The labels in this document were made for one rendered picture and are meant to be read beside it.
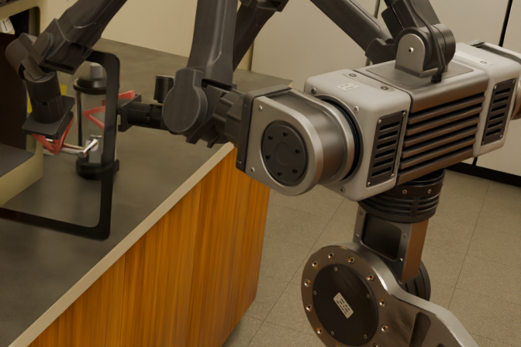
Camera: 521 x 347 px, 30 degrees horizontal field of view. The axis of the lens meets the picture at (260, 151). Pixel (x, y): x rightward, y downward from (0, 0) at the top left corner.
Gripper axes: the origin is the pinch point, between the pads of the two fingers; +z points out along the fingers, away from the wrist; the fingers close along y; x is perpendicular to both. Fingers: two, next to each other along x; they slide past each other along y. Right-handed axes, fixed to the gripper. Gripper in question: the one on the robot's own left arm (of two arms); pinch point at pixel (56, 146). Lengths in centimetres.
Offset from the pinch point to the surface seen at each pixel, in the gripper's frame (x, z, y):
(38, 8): -21.5, 0.9, -38.6
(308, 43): -5, 191, -259
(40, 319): 6.3, 16.9, 27.3
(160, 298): 9, 73, -18
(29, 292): 0.7, 19.0, 21.1
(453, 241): 85, 205, -164
